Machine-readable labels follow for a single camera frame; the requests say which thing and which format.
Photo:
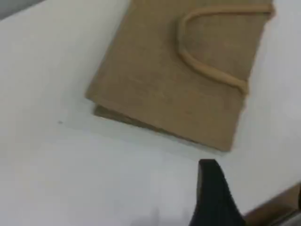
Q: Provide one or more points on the brown jute tote bag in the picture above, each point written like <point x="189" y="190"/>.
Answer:
<point x="176" y="77"/>

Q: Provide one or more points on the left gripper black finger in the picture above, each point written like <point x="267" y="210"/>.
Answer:
<point x="214" y="200"/>

